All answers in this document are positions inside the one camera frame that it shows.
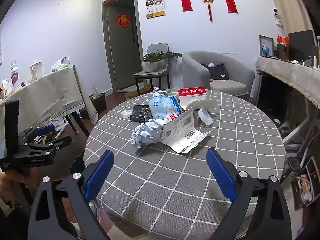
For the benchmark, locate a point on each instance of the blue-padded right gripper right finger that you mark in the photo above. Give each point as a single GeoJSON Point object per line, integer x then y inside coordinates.
{"type": "Point", "coordinates": [271, 218]}

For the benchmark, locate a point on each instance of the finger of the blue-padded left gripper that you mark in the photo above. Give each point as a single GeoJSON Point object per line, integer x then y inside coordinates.
{"type": "Point", "coordinates": [30, 134]}
{"type": "Point", "coordinates": [49, 148]}

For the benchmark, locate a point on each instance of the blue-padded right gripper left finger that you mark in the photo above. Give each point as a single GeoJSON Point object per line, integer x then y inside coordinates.
{"type": "Point", "coordinates": [48, 219]}

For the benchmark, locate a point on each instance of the white jar lid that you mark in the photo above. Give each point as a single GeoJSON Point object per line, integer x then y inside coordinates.
{"type": "Point", "coordinates": [126, 113]}

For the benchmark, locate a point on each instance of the white paper ball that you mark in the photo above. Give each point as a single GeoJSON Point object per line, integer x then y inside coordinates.
{"type": "Point", "coordinates": [147, 133]}

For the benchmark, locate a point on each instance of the black Face tissue pack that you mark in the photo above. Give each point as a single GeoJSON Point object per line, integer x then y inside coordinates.
{"type": "Point", "coordinates": [141, 113]}

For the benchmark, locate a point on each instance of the white shipping carton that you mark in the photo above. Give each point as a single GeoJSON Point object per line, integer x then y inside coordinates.
{"type": "Point", "coordinates": [181, 134]}

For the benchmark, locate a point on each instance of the blue white tissue pack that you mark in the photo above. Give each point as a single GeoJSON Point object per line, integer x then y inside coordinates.
{"type": "Point", "coordinates": [162, 104]}

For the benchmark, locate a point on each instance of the white SanDisk packaging box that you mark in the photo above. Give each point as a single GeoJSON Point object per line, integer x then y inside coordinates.
{"type": "Point", "coordinates": [195, 98]}

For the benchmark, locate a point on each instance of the person's left hand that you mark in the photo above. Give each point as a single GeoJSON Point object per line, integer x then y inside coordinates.
{"type": "Point", "coordinates": [7, 193]}

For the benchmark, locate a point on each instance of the beige tablecloth side table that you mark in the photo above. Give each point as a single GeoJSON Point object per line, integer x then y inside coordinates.
{"type": "Point", "coordinates": [50, 98]}

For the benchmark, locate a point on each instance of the white pink bottle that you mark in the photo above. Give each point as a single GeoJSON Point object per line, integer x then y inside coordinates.
{"type": "Point", "coordinates": [14, 74]}

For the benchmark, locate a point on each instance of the black floor bin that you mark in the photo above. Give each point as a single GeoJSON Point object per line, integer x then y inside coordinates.
{"type": "Point", "coordinates": [99, 103]}

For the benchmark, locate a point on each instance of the grey checked tablecloth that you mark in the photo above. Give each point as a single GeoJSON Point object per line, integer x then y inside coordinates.
{"type": "Point", "coordinates": [155, 193]}

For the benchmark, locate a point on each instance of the white electric kettle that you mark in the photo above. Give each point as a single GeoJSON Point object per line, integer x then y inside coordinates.
{"type": "Point", "coordinates": [36, 70]}

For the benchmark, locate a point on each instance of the white plastic bag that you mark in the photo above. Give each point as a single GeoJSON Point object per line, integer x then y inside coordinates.
{"type": "Point", "coordinates": [60, 64]}

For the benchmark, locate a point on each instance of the cardboard box on floor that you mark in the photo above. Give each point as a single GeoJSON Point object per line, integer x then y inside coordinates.
{"type": "Point", "coordinates": [132, 91]}

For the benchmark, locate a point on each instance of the potted green plant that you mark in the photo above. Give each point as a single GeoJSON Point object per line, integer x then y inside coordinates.
{"type": "Point", "coordinates": [153, 59]}

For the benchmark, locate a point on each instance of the grey dining chair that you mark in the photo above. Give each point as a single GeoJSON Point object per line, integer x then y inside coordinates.
{"type": "Point", "coordinates": [162, 71]}

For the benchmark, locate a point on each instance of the grey door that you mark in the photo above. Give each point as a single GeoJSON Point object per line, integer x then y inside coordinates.
{"type": "Point", "coordinates": [123, 46]}

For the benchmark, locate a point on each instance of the grey armchair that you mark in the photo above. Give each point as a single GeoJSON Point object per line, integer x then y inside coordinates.
{"type": "Point", "coordinates": [240, 81]}

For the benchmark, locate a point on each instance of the red fu door sticker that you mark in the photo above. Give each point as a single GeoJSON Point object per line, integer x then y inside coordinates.
{"type": "Point", "coordinates": [123, 20]}

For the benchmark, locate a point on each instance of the beige fringed desk cloth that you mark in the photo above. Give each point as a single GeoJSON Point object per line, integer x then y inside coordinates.
{"type": "Point", "coordinates": [301, 78]}

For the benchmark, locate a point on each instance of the black handbag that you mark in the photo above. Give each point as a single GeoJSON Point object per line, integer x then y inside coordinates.
{"type": "Point", "coordinates": [217, 72]}

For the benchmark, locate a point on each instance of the small blue globe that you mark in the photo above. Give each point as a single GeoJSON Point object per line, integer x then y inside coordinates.
{"type": "Point", "coordinates": [265, 50]}

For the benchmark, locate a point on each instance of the black monitor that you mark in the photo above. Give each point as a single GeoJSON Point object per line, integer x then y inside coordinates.
{"type": "Point", "coordinates": [300, 45]}

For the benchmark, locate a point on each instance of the small red flags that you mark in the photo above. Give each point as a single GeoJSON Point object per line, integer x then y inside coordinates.
{"type": "Point", "coordinates": [283, 40]}

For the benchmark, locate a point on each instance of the left red scroll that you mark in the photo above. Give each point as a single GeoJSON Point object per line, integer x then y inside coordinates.
{"type": "Point", "coordinates": [186, 5]}

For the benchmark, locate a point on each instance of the red scroll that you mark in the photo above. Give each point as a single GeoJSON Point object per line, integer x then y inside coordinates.
{"type": "Point", "coordinates": [186, 5]}
{"type": "Point", "coordinates": [231, 5]}

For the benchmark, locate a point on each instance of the right red scroll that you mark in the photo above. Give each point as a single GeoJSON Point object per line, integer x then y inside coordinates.
{"type": "Point", "coordinates": [231, 5]}

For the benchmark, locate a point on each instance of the wall calendar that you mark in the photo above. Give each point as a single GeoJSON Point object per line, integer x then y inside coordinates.
{"type": "Point", "coordinates": [154, 8]}

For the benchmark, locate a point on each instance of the grey picture frame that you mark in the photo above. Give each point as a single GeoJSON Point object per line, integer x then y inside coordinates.
{"type": "Point", "coordinates": [268, 41]}

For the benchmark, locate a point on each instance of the white security camera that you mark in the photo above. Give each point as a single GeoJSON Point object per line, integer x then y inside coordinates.
{"type": "Point", "coordinates": [277, 17]}

